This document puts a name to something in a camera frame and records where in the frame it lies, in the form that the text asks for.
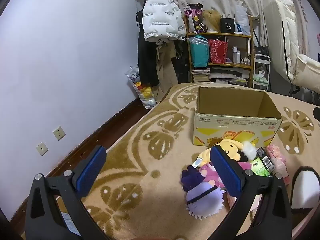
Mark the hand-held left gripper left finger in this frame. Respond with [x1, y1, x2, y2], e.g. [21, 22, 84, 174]
[25, 145, 108, 240]

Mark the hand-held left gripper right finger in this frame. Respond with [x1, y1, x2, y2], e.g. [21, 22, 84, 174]
[209, 145, 293, 240]

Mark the pink bear plush toy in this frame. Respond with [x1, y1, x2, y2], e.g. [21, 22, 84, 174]
[200, 161, 252, 189]

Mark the yellow plush toy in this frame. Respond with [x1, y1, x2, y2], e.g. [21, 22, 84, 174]
[205, 139, 258, 163]

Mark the lavender-haired plush doll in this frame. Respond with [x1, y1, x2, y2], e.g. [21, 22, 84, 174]
[181, 165, 228, 218]

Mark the black packet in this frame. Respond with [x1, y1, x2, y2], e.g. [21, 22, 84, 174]
[256, 147, 276, 173]

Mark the cardboard box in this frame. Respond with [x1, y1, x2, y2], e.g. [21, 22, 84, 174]
[193, 86, 283, 148]

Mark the pale pink plush toy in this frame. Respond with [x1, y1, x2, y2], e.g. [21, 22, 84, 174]
[265, 145, 290, 183]

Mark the black white plush slipper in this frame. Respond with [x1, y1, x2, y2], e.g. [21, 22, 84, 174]
[290, 166, 319, 214]

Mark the clear bag of toys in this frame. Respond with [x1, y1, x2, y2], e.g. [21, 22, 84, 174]
[126, 66, 157, 110]

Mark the pile of papers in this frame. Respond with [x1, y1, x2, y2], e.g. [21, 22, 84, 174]
[209, 66, 250, 87]

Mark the plastic bag of green items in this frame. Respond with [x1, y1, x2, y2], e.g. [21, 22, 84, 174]
[253, 70, 269, 84]

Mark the stack of books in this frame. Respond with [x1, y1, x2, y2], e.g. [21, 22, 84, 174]
[191, 67, 211, 82]

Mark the wooden shelf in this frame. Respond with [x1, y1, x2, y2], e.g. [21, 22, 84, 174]
[184, 14, 254, 88]

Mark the dark hanging garment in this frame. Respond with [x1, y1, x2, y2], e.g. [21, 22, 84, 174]
[175, 40, 190, 84]

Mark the group of cosmetic bottles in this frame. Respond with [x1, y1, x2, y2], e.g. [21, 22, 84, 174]
[232, 45, 251, 65]

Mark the beige hanging coat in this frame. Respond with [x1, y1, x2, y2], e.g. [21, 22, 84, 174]
[152, 42, 179, 100]

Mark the red patterned bag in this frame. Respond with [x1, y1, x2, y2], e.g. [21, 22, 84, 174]
[209, 39, 228, 64]

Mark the teal bag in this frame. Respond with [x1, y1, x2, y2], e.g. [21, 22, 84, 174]
[189, 35, 210, 68]

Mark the white metal cart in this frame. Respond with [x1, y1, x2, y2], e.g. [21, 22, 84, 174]
[252, 54, 271, 92]

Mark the black hanging coat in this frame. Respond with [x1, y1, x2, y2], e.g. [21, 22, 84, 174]
[137, 12, 160, 87]

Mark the black box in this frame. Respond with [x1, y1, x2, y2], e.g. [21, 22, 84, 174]
[220, 17, 236, 34]

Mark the white padded recliner chair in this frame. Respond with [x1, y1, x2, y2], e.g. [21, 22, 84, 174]
[262, 0, 320, 94]

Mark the blond wig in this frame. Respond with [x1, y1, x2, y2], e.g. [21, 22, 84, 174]
[202, 9, 222, 33]

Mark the white plastic bag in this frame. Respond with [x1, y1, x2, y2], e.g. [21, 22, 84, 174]
[234, 4, 251, 35]

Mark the purple printed packet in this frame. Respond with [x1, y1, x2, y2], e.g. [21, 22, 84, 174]
[184, 4, 203, 33]

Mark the white puffer jacket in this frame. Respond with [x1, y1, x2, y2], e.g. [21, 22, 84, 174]
[142, 0, 187, 42]

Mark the white wall socket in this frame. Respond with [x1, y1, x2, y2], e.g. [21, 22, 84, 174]
[36, 142, 49, 157]
[52, 126, 66, 141]

